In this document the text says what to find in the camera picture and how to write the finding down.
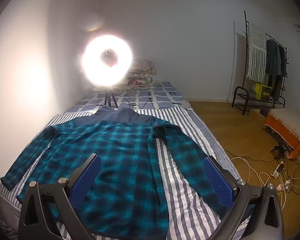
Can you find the black power cable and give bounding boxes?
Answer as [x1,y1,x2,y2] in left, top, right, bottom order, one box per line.
[115,94,193,111]

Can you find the ring light on black tripod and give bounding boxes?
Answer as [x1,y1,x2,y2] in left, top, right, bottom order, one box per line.
[81,34,133,109]

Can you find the small black tripod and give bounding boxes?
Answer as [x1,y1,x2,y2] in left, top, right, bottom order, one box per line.
[270,145,289,159]

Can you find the dark green hanging jacket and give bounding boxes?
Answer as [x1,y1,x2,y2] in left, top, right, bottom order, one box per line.
[265,39,282,81]

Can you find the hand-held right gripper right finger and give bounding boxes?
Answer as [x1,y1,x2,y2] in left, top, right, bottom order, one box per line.
[202,155,285,240]

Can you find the black metal clothes rack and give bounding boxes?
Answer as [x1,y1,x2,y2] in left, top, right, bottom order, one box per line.
[232,11,290,116]

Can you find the white cable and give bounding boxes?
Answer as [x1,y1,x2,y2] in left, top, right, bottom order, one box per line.
[230,157,288,207]

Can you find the blue checked bedsheet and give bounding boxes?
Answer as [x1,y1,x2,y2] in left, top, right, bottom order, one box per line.
[74,81,193,114]

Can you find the dark grey hanging garment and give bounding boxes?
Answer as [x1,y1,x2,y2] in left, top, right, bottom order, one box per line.
[271,44,288,101]

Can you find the red floral folded quilt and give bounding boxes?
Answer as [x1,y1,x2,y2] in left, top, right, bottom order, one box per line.
[124,76,155,88]

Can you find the yellow plastic crate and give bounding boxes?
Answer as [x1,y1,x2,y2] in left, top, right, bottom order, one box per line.
[254,82,273,99]

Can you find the orange ottoman with white cover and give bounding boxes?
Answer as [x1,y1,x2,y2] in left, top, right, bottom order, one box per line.
[264,108,300,159]

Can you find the teal plaid fleece jacket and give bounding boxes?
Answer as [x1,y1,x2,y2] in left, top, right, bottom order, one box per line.
[0,106,234,238]

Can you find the black floor cable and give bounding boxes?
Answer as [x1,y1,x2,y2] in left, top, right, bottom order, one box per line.
[224,149,278,163]

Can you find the white striped hanging towel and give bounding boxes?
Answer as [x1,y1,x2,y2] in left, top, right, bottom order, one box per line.
[247,22,267,82]

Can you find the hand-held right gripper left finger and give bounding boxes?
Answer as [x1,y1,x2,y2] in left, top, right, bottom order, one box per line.
[18,153,102,240]

